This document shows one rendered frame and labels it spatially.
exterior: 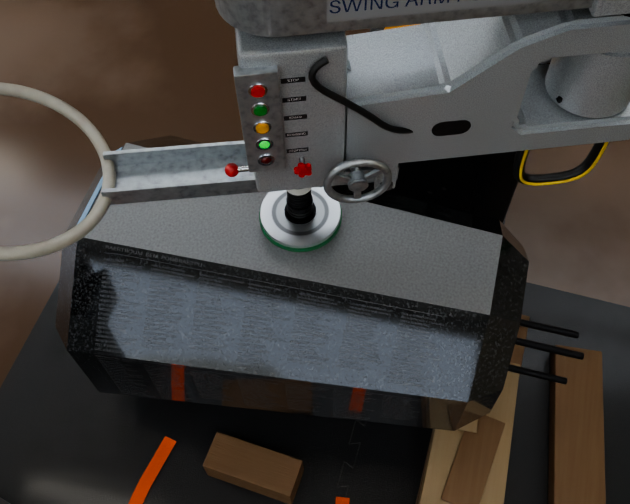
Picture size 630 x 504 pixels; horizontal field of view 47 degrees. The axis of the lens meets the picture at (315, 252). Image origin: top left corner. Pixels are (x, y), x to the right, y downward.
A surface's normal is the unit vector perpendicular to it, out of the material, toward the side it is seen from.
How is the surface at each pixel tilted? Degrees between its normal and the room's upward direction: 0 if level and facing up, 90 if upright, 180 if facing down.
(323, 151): 90
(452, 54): 39
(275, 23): 90
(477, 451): 0
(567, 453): 0
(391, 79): 4
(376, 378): 45
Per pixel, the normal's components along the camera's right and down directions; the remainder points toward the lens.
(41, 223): -0.02, -0.52
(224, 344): -0.17, 0.22
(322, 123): 0.11, 0.85
